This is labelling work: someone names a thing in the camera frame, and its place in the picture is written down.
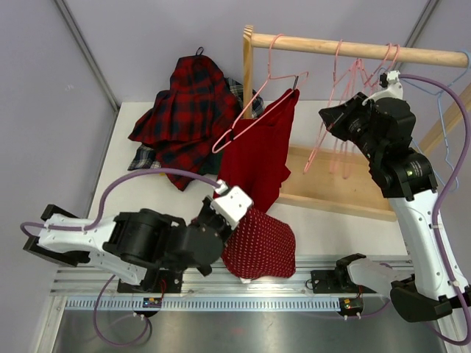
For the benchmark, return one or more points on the red polka dot skirt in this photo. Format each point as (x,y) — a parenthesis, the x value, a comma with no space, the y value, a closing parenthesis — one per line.
(261,246)

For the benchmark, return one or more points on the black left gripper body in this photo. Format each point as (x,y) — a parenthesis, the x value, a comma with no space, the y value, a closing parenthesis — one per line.
(207,217)

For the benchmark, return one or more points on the navy white plaid skirt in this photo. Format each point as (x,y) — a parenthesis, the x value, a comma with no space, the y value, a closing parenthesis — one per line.
(145,157)

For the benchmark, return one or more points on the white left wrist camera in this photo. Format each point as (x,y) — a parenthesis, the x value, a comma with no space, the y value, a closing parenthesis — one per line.
(232,204)

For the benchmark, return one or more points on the light blue wire hanger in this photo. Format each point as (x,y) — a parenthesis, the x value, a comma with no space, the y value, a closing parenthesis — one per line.
(446,126)

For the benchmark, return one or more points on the aluminium mounting rail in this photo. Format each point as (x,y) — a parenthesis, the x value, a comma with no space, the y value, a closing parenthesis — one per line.
(88,288)

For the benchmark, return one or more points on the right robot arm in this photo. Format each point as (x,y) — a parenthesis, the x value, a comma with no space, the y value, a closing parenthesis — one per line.
(412,206)

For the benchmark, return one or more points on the red black plaid skirt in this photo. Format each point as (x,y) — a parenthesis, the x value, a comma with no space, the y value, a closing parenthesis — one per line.
(188,118)

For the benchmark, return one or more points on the wooden clothes rack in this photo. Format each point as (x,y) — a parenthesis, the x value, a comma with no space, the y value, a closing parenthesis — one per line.
(320,189)

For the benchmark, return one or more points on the plain red skirt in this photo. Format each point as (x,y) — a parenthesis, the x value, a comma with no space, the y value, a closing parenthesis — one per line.
(256,161)

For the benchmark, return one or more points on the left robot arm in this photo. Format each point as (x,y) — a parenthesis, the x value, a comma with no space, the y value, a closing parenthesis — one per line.
(140,248)

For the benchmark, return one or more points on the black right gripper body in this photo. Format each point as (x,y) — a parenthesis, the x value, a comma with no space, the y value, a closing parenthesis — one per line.
(356,128)

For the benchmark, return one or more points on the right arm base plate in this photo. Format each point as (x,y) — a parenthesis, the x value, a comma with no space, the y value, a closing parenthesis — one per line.
(328,282)

